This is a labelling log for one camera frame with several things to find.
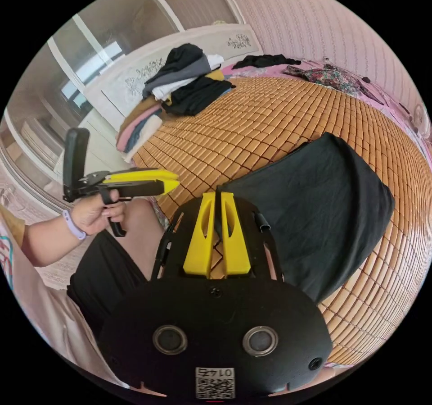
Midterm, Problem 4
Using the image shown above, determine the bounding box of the person's left forearm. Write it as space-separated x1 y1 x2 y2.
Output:
20 208 88 268

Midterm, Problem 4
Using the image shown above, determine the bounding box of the black garment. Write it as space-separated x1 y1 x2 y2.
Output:
232 54 302 70

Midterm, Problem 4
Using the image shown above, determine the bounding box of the black long sleeve shirt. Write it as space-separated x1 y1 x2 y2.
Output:
216 132 396 304

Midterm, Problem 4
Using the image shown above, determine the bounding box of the person's body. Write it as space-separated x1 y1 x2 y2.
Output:
0 196 171 389

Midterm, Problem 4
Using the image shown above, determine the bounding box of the bed with woven mat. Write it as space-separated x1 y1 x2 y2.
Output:
83 23 432 369

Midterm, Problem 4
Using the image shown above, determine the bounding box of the person's left hand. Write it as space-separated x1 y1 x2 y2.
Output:
70 188 127 237

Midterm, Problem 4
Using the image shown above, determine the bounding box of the floral garment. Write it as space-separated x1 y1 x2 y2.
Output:
282 63 386 105

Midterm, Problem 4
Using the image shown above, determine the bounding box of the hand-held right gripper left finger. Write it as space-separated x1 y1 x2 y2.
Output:
183 191 216 279

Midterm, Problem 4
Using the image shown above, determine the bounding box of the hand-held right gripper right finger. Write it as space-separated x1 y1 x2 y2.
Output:
220 191 252 278

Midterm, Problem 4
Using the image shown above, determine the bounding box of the pile of clothes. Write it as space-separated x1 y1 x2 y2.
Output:
116 42 237 163

